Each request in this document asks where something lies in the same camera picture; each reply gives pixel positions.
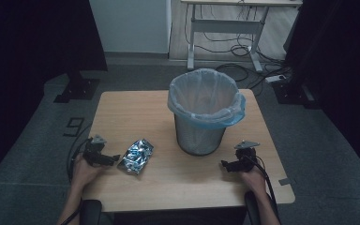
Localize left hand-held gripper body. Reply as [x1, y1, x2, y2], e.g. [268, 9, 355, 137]
[82, 134, 108, 167]

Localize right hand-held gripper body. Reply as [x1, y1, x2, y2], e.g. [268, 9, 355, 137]
[233, 140, 261, 173]

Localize silver foil packet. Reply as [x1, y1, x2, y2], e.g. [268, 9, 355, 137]
[117, 138, 156, 175]

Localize metal mesh waste bin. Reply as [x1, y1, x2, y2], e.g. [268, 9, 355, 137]
[172, 112, 228, 157]

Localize person's left hand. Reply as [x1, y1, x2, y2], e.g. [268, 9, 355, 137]
[70, 154, 108, 190]

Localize person's right hand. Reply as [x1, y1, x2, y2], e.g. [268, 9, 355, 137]
[239, 166, 269, 195]

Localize black chair armrest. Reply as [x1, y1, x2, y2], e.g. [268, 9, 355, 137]
[79, 199, 103, 225]

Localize black stand base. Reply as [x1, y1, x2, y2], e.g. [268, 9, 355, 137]
[52, 70, 101, 104]
[272, 79, 323, 110]

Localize pale blue plastic bin liner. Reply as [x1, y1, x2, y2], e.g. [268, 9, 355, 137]
[167, 67, 247, 130]

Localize white power strip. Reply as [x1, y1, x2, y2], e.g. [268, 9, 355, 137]
[264, 74, 287, 84]

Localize black curtain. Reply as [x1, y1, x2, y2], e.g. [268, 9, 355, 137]
[0, 0, 109, 188]
[283, 0, 360, 176]

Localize white cabinet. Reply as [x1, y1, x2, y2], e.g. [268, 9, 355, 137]
[88, 0, 173, 54]

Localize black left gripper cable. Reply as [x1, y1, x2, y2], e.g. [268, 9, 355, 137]
[59, 124, 94, 225]

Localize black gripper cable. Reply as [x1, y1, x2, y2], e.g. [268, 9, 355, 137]
[59, 124, 94, 225]
[246, 154, 278, 209]

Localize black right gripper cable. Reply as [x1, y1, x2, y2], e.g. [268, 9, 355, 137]
[246, 154, 278, 209]

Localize black looped floor cable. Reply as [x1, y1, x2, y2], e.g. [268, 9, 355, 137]
[215, 63, 250, 83]

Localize black cables under desk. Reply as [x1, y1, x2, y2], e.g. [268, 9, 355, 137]
[183, 3, 284, 64]

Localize white metal frame desk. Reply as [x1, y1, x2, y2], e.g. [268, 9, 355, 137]
[180, 0, 304, 73]

